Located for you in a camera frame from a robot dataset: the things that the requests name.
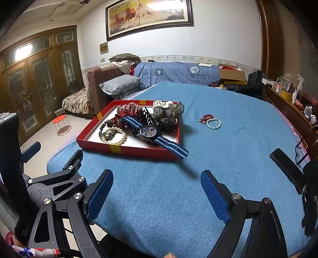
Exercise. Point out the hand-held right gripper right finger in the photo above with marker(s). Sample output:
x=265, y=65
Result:
x=213, y=196

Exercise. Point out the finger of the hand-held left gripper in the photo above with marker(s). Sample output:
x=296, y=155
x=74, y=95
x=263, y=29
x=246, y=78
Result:
x=74, y=160
x=31, y=150

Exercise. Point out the blue bed blanket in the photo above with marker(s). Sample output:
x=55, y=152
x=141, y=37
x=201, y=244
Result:
x=223, y=148

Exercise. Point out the grey pillow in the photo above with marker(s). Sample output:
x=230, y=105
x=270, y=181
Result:
x=119, y=84

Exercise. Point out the black plastic bag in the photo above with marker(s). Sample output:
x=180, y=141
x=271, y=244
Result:
x=238, y=88

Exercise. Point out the open brown cardboard box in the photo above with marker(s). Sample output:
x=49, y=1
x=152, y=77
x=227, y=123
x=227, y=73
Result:
x=232, y=74

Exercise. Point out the brown patterned mattress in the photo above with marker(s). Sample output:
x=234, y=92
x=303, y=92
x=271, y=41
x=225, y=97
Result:
x=74, y=101

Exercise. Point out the wooden dresser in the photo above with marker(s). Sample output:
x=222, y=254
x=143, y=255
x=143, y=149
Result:
x=280, y=106

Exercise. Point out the clear glass pitcher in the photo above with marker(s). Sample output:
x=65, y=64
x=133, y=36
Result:
x=285, y=83

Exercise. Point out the pile of clothes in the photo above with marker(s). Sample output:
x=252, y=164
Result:
x=124, y=58

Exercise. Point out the small white box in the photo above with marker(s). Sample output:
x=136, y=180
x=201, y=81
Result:
x=268, y=81

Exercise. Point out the wooden wardrobe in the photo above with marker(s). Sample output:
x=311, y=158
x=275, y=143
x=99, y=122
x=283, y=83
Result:
x=42, y=81

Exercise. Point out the flat yellow box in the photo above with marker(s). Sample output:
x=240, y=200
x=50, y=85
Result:
x=233, y=82

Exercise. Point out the small white stool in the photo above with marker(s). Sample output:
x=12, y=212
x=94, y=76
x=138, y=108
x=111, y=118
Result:
x=59, y=111

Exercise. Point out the red plaid scrunchie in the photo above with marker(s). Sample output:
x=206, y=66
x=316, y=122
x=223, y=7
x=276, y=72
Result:
x=128, y=108

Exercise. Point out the black smartphone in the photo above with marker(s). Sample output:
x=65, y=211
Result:
x=288, y=171

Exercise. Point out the white paper sheet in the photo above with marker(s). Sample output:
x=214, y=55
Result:
x=205, y=65

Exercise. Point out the red white blue patterned clothing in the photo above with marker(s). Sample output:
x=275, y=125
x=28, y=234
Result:
x=32, y=250

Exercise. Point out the framed horse painting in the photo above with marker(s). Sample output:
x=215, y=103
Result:
x=149, y=15

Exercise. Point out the red round stool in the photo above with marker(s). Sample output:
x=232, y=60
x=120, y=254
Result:
x=59, y=119

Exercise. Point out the brown armchair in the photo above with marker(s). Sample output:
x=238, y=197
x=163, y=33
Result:
x=99, y=81

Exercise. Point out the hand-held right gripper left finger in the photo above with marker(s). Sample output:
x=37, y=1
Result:
x=99, y=196

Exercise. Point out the black hair claw clip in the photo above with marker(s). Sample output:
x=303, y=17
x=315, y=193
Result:
x=147, y=116

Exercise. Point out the dark red dotted scrunchie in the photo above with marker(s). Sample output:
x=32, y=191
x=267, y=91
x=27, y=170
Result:
x=115, y=121

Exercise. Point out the small gold wall plaque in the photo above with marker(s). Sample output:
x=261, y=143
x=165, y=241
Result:
x=104, y=48

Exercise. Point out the black garment with patch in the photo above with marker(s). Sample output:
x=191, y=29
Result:
x=311, y=178

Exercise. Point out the small white bottle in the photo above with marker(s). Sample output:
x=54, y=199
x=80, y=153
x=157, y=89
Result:
x=294, y=98

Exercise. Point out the white dotted scrunchie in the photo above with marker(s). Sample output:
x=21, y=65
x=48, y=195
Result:
x=161, y=103

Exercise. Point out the white spray bottle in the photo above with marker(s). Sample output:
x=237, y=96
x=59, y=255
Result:
x=300, y=84

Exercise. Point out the purple framed glasses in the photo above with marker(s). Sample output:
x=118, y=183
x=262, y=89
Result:
x=298, y=150

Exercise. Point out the red cardboard box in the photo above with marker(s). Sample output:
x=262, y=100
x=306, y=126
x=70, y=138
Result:
x=94, y=137

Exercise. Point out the grey sheer scrunchie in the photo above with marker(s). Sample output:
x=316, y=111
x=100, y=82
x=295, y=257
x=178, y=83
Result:
x=166, y=116

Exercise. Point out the blue checked quilt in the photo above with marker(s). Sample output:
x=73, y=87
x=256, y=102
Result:
x=174, y=73

